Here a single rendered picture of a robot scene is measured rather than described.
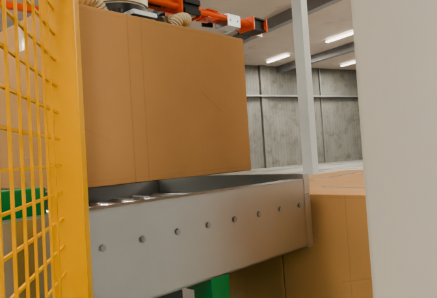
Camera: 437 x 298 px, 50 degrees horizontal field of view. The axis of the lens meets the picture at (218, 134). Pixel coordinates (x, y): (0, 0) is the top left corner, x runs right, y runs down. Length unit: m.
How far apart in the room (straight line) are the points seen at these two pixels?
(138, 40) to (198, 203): 0.42
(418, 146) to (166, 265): 0.73
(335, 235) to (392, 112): 1.09
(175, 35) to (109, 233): 0.57
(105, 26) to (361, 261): 0.91
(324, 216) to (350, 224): 0.09
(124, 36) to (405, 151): 0.89
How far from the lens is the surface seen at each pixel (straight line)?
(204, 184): 1.61
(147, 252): 0.96
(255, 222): 1.18
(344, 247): 1.41
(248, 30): 1.77
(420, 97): 0.33
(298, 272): 1.51
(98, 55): 1.08
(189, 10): 1.52
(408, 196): 0.34
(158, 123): 1.16
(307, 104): 5.00
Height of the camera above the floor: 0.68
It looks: 2 degrees up
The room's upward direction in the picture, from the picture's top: 4 degrees counter-clockwise
